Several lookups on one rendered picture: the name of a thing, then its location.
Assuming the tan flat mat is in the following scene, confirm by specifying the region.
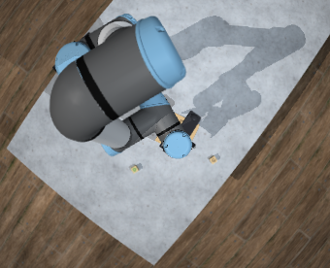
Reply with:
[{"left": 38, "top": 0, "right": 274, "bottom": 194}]
[{"left": 155, "top": 113, "right": 200, "bottom": 144}]

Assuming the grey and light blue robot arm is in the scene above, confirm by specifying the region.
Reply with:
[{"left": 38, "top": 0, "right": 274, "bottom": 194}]
[{"left": 49, "top": 14, "right": 201, "bottom": 159}]

